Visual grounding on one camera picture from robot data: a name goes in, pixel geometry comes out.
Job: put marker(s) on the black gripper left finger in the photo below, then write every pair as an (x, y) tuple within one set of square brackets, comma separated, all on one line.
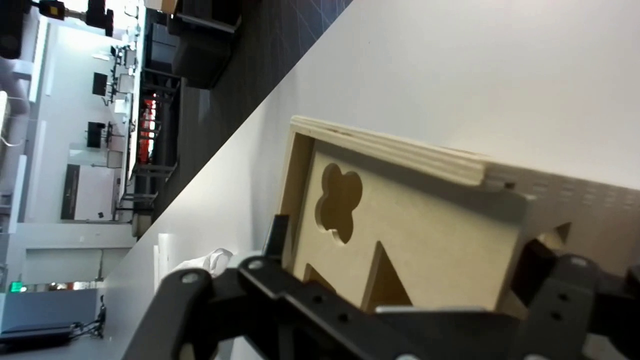
[(180, 313)]

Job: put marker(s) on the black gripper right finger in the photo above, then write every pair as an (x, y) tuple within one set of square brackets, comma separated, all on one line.
[(573, 307)]

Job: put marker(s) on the wooden shape sorter toy box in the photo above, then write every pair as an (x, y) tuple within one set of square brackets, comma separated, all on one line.
[(421, 227)]

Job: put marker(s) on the white crumpled plastic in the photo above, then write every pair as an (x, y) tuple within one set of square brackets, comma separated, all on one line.
[(212, 261)]

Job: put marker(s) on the grey flat device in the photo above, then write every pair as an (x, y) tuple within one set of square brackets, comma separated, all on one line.
[(47, 311)]

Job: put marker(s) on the white cabinet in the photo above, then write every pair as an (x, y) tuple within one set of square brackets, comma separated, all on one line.
[(96, 193)]

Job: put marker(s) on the black monitor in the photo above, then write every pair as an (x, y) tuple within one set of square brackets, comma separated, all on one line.
[(100, 82), (96, 132)]

